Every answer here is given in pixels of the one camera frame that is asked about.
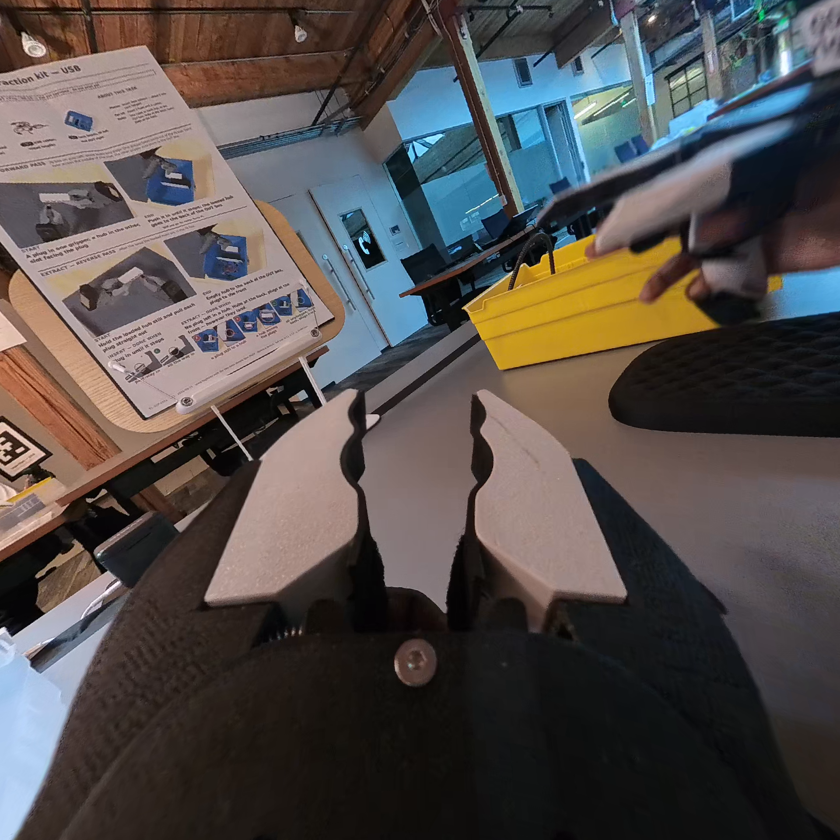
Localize white door with window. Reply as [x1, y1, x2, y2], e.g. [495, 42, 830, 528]
[310, 174, 398, 349]

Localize rounded wooden board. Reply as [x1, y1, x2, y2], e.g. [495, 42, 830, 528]
[7, 197, 347, 434]

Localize black office chair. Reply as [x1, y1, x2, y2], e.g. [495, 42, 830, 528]
[400, 243, 460, 329]

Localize yellow plastic bin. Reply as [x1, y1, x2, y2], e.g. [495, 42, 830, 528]
[462, 233, 783, 371]

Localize printed instruction poster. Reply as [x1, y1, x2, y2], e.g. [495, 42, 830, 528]
[0, 56, 337, 421]

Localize black quilted mat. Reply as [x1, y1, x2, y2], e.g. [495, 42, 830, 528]
[608, 311, 840, 437]

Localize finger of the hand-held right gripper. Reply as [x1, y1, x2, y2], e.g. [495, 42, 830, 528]
[535, 147, 736, 259]
[689, 203, 769, 326]

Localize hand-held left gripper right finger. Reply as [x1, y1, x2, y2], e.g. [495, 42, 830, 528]
[448, 389, 629, 632]

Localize black and white marker tag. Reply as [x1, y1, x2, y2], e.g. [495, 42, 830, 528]
[0, 415, 53, 483]

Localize dark teal box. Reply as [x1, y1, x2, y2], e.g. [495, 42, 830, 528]
[92, 511, 179, 588]

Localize person's right hand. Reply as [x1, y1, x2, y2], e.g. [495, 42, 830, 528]
[640, 210, 840, 304]

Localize dark braided usb cable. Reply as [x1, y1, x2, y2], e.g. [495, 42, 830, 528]
[508, 231, 557, 290]

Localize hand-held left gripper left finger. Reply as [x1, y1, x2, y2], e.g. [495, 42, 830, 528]
[203, 388, 388, 634]

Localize long office desk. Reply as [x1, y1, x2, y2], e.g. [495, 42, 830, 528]
[399, 226, 546, 329]

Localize white poster stand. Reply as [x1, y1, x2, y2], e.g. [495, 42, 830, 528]
[108, 279, 329, 463]

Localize wooden support post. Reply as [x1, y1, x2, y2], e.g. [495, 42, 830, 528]
[441, 0, 526, 217]

